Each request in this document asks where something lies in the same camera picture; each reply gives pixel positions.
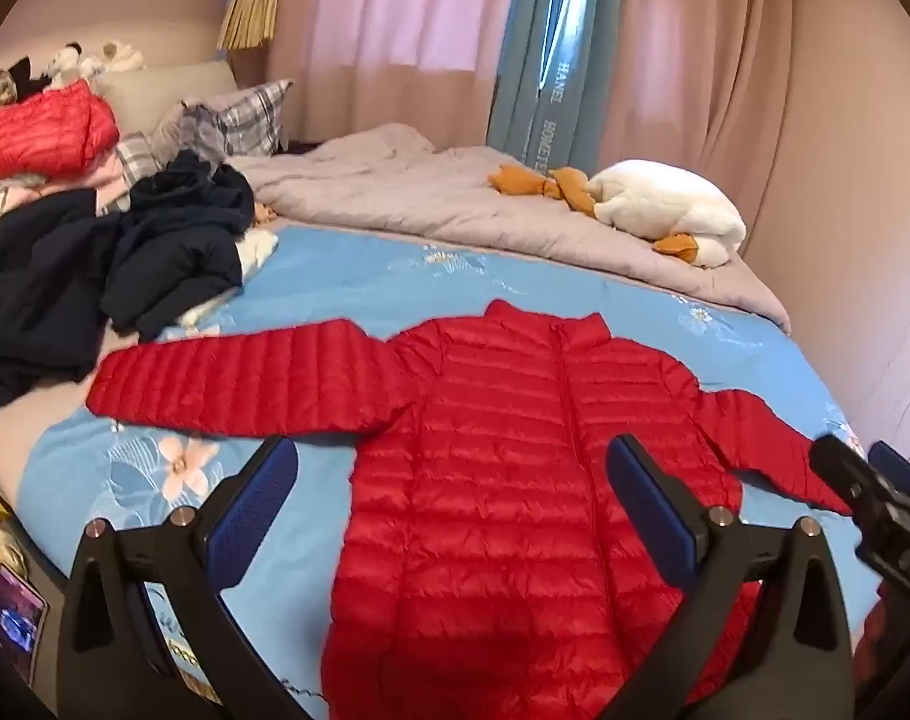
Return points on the pink clothes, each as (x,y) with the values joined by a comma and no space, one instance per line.
(95,180)

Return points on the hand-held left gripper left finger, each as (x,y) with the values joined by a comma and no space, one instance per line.
(254,495)

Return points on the grey duvet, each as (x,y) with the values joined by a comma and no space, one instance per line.
(425,195)

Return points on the white plush toys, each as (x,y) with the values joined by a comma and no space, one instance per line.
(102,60)

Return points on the beige headboard cushion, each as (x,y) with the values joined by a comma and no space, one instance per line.
(170,82)

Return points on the small plaid pillow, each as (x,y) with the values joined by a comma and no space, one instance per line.
(136,157)

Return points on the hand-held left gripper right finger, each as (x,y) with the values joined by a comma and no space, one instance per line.
(650,510)

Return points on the red down jacket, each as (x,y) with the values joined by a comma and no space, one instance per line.
(500,502)
(42,135)

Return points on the small brown plush toy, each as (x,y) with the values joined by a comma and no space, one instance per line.
(264,214)

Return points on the white cloth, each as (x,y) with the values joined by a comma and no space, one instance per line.
(256,251)

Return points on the white goose plush toy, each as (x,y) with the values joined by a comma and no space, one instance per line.
(650,195)

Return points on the navy hooded jacket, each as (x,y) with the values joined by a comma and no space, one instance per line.
(177,240)

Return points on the large plaid pillow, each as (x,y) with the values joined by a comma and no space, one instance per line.
(252,116)

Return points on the blue floral bed sheet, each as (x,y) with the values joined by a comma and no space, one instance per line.
(335,277)

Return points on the large navy jacket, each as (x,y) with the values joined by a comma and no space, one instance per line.
(42,292)

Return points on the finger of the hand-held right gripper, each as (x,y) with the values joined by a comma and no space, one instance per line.
(845,472)
(905,472)

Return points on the tablet with lit screen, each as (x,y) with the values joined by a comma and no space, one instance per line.
(16,622)

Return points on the pink curtain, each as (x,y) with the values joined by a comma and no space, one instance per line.
(395,30)
(695,67)

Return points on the folded red down jacket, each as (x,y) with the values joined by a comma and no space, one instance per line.
(42,135)

